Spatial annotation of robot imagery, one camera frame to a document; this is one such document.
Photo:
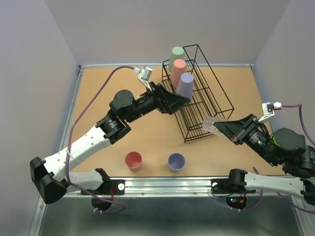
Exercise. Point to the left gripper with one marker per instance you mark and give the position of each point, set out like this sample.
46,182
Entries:
170,102

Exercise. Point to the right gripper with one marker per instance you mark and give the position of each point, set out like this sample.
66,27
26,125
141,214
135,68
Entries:
234,130

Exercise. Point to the large lavender plastic cup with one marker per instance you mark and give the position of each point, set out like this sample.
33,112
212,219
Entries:
185,85

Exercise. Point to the clear plastic cup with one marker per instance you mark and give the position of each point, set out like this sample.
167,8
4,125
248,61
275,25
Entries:
208,125

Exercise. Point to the salmon pink plastic cup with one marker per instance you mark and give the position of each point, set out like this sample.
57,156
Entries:
179,67

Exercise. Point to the black wire dish rack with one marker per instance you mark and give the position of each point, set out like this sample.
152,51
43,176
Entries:
209,99

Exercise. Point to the mint green plastic cup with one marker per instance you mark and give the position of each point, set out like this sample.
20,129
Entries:
176,53

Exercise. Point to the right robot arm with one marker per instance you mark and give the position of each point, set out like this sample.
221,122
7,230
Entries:
297,181

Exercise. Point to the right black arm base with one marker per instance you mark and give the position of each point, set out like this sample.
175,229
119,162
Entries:
226,186

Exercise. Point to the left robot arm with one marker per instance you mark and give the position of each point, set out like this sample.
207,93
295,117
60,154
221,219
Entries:
51,175

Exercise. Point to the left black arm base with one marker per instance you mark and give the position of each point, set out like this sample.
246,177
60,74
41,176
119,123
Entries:
111,187

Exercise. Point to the small lavender plastic cup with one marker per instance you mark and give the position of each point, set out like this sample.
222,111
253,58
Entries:
176,162

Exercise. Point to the red plastic cup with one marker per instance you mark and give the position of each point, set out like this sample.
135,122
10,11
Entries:
133,160

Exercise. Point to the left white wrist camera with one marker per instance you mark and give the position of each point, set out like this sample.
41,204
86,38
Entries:
144,75

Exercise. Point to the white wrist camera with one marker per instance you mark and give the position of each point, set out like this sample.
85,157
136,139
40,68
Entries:
144,75
269,111

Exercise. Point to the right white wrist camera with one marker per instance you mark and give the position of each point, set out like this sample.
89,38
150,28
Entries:
269,111

